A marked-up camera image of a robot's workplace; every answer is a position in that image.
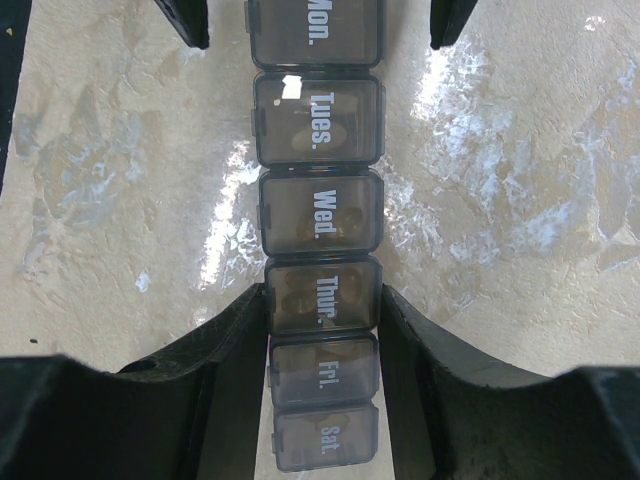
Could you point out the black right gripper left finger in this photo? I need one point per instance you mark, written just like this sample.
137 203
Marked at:
190 410

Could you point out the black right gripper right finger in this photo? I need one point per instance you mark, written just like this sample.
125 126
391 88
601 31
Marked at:
455 412

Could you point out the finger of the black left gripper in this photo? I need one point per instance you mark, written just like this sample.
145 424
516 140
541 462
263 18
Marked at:
190 20
447 20

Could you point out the grey weekly pill organizer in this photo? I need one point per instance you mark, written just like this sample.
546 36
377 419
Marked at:
318 123

